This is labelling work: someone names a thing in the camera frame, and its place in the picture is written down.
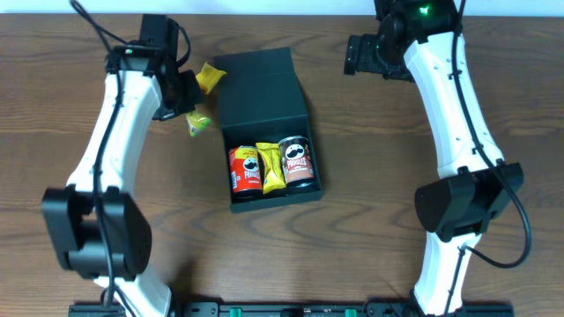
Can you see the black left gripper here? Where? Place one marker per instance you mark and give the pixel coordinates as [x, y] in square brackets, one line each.
[186, 98]

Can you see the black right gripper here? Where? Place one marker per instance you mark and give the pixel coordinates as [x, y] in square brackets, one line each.
[352, 55]

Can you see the green yellow snack packet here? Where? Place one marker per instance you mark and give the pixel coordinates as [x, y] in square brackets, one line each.
[197, 122]

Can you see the small yellow snack packet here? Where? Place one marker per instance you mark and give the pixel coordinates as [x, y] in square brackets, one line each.
[208, 77]

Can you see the black gift box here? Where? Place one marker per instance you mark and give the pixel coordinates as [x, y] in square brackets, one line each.
[260, 100]

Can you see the long yellow snack packet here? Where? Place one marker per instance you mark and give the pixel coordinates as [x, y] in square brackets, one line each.
[273, 177]

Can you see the dark Pringles can red lid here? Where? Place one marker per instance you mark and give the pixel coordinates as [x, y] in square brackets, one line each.
[296, 161]

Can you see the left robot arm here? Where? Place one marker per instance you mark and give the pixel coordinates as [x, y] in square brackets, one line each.
[95, 226]

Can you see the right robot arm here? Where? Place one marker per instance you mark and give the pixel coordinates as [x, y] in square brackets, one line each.
[422, 42]

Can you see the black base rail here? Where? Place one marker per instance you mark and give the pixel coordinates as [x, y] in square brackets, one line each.
[286, 309]

